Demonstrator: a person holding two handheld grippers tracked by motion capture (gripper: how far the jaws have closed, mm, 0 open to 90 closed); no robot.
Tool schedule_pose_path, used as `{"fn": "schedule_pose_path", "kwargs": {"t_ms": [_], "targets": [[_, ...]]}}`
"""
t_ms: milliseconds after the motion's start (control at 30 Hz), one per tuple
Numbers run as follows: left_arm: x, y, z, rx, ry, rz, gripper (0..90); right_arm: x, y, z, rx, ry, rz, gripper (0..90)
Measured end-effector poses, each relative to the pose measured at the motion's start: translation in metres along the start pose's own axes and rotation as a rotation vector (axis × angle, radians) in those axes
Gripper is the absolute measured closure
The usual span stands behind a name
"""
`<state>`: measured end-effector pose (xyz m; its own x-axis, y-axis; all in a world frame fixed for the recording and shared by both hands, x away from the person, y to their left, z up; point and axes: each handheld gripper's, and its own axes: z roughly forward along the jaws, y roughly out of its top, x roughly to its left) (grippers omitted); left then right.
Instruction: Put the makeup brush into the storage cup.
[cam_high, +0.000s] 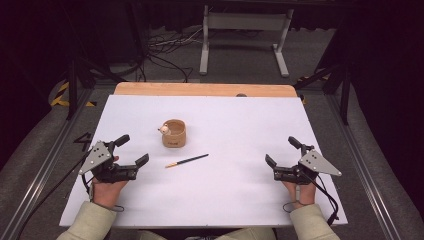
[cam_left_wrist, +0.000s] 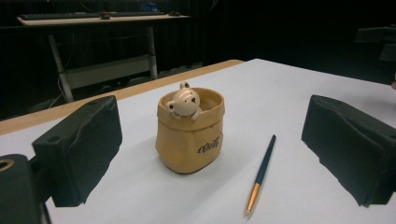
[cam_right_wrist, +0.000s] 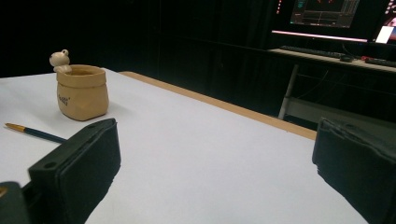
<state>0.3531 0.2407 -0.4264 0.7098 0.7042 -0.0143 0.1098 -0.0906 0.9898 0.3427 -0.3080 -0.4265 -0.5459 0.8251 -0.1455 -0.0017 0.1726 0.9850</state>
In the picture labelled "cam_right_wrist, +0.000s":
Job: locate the wide computer monitor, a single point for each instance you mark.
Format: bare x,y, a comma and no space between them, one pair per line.
323,15

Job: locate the long black keyboard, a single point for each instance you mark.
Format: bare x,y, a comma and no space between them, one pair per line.
311,51

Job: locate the small red object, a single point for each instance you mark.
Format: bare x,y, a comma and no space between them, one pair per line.
364,58

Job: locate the background desk with metal legs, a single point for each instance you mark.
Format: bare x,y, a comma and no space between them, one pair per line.
314,110

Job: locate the white table cover sheet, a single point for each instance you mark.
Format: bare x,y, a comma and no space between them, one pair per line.
199,149

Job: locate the tan bag-shaped pen holder with bear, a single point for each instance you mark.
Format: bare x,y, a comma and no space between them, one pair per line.
82,93

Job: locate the black computer mouse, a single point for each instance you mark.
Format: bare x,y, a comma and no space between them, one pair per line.
346,58

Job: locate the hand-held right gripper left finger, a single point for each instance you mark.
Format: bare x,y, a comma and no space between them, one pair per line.
77,168

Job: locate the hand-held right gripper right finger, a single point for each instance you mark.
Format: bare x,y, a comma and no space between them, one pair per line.
355,161

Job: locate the short black keyboard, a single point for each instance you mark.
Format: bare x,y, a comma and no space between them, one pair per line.
381,62

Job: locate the dark pen with gold tip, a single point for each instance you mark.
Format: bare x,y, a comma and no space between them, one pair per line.
37,132

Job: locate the small computer monitor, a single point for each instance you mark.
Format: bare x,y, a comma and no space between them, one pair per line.
387,29

